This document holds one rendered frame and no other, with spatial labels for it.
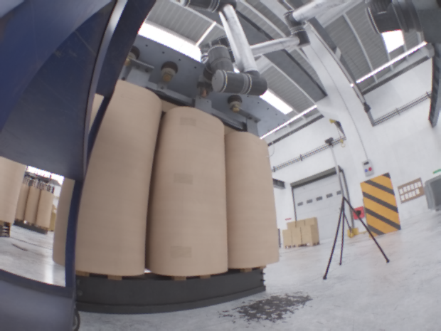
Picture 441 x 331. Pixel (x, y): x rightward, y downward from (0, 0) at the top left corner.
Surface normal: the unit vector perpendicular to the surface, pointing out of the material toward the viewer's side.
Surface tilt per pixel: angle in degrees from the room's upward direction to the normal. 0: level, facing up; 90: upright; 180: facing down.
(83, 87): 180
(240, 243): 90
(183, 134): 90
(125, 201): 90
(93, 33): 180
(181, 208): 90
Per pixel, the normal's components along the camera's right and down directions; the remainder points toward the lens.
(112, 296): 0.60, -0.34
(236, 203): -0.29, -0.39
